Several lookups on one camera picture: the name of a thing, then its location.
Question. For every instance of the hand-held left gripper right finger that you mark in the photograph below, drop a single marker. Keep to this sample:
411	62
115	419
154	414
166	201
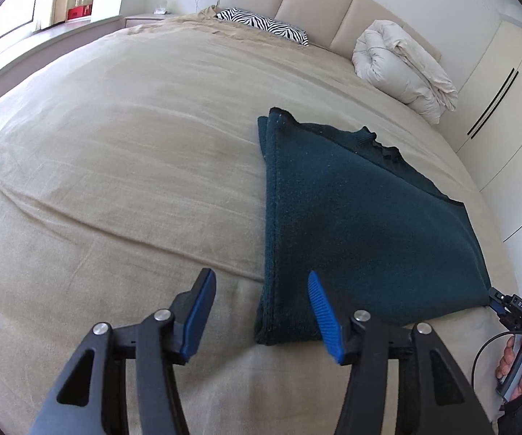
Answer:
324	317

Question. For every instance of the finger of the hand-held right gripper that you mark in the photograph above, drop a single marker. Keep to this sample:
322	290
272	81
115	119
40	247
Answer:
499	301

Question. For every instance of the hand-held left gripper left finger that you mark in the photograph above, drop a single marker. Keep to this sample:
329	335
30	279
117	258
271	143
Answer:
197	317

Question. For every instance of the dark teal blanket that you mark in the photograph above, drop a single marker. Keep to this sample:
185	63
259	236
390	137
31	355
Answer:
356	217

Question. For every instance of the white wardrobe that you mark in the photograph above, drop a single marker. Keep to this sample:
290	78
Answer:
501	113

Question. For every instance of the bed with beige cover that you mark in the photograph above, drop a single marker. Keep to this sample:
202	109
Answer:
106	145

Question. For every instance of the white folded duvet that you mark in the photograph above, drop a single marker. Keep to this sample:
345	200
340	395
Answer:
401	68

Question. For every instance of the zebra print pillow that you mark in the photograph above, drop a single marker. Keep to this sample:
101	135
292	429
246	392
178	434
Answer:
265	25

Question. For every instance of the white nightstand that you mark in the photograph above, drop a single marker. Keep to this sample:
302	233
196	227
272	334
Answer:
145	20

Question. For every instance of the beige padded headboard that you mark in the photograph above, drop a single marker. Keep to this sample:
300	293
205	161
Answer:
315	4

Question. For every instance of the red box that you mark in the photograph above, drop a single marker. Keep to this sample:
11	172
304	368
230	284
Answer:
79	12

